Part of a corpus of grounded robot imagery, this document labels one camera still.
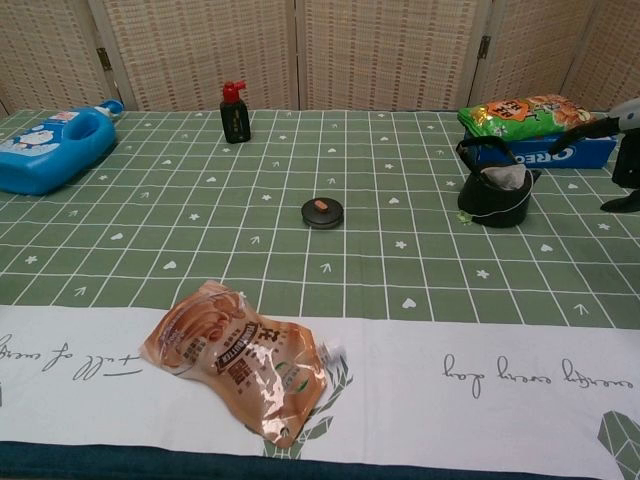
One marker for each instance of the woven folding screen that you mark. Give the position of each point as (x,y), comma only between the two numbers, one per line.
(320,50)

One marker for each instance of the blue Oreo box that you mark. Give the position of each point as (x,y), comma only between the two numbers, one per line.
(585,152)

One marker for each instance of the green checked tablecloth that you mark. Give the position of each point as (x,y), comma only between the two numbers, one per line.
(320,300)

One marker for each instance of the black ink bottle red cap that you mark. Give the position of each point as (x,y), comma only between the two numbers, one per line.
(235,117)

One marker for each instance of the blue detergent bottle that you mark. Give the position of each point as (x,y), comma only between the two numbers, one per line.
(47,147)

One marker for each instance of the green snack bag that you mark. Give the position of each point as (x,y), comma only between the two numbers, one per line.
(520,120)

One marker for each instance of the black teapot lid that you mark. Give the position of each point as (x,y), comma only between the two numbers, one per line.
(322,214)

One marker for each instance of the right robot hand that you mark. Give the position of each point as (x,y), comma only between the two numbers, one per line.
(627,150)

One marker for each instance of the black iron teapot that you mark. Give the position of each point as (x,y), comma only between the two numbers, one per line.
(492,200)

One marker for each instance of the brown bread packet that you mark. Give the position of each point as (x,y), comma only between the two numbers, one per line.
(240,357)

